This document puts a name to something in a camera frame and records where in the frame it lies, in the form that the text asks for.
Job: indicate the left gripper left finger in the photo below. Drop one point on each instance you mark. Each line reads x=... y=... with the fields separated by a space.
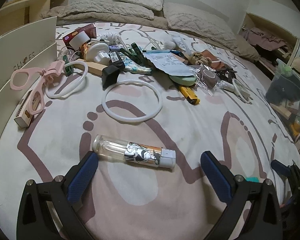
x=34 y=218

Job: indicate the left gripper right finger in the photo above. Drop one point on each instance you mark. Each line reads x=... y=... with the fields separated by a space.
x=264 y=217

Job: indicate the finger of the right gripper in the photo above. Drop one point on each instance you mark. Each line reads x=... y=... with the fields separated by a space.
x=280 y=168

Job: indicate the clear glass lighter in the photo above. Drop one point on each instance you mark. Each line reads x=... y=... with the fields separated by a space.
x=132 y=152

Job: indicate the teal lighter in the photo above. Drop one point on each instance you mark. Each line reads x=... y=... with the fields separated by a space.
x=252 y=179

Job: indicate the clear storage bin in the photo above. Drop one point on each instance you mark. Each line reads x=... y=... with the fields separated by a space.
x=285 y=86

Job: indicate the beige harmonica box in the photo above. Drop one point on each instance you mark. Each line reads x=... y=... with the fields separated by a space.
x=23 y=116

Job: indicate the dark brown hair claw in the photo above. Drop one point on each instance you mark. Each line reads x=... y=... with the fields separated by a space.
x=226 y=74

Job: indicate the brown tape in bag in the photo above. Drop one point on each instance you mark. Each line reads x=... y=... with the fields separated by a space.
x=209 y=78

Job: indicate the yellow utility knife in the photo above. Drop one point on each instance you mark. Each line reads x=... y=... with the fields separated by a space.
x=189 y=94

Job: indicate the brown leather pouch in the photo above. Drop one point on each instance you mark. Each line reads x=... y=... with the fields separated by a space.
x=216 y=64

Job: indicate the pink plastic scissors tool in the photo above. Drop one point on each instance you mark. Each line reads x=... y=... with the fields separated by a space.
x=25 y=78

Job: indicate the black charger block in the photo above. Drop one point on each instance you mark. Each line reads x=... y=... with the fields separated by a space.
x=109 y=76

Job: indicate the green round compact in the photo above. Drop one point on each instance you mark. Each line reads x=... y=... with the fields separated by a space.
x=184 y=80

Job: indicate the blue patterned packet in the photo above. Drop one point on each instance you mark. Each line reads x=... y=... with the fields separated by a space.
x=132 y=67

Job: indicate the black battery pack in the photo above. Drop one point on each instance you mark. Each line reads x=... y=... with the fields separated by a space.
x=115 y=59

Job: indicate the white shoe box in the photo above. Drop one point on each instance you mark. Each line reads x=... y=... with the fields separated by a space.
x=32 y=45

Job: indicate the white tape roll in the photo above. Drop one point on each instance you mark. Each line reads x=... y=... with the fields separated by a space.
x=77 y=39

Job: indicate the green clothespin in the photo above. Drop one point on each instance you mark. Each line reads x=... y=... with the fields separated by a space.
x=135 y=54

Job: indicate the white tube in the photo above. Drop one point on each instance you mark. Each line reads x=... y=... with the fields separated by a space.
x=181 y=44

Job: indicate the wooden shelf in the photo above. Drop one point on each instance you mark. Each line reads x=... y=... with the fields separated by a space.
x=17 y=13

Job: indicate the beige blanket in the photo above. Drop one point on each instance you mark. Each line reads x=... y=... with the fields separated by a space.
x=109 y=11

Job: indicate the knotted rope ball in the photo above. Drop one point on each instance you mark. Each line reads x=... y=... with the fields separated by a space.
x=199 y=59

